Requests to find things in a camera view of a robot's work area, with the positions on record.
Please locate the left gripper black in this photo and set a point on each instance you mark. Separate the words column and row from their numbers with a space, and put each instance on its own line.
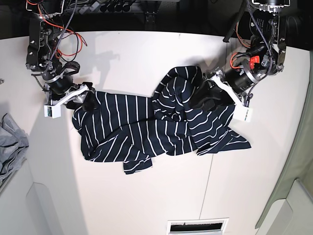
column 238, row 81

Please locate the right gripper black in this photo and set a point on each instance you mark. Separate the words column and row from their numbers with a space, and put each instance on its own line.
column 59, row 84

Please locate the navy white striped t-shirt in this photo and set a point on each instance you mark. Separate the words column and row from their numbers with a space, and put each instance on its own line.
column 133, row 129

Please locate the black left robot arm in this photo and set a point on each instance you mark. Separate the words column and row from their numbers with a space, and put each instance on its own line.
column 264, row 56

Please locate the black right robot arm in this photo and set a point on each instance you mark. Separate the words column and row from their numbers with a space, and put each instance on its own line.
column 49, row 25

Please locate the grey crumpled cloth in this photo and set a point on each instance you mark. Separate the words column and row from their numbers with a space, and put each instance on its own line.
column 13, row 146

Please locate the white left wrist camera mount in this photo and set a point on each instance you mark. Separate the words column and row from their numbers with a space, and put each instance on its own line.
column 241, row 112

